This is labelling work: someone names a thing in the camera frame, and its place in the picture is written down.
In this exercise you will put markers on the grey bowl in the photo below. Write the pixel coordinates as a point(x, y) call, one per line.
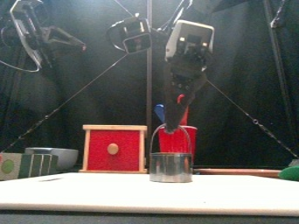
point(66, 156)

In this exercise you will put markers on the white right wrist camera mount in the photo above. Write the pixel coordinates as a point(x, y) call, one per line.
point(192, 27)

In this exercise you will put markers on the small metal bucket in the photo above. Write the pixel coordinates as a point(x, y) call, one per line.
point(171, 167)

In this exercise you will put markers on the black webcam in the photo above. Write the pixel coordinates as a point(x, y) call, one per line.
point(137, 42)

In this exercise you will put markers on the red plastic cup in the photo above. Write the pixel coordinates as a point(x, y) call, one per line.
point(175, 143)

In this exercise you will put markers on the wooden board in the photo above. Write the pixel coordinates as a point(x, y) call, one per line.
point(234, 172)

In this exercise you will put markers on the black vertical frame pole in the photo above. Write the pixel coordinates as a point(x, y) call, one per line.
point(149, 87)

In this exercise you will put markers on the green and white box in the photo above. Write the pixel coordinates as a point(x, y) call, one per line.
point(30, 166)

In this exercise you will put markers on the red drawer with wooden knob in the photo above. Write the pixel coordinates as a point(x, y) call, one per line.
point(113, 148)

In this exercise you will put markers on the red toy utensil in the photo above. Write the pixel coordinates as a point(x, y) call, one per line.
point(181, 97)

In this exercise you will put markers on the thin black diagonal brace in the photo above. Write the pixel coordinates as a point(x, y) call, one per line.
point(47, 117)
point(256, 121)

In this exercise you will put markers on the toy carrot with green top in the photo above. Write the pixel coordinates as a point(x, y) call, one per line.
point(292, 173)

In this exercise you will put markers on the wooden box frame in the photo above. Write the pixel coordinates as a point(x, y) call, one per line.
point(115, 127)

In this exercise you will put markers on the slanted black frame bar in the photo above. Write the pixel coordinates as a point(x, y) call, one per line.
point(282, 87)

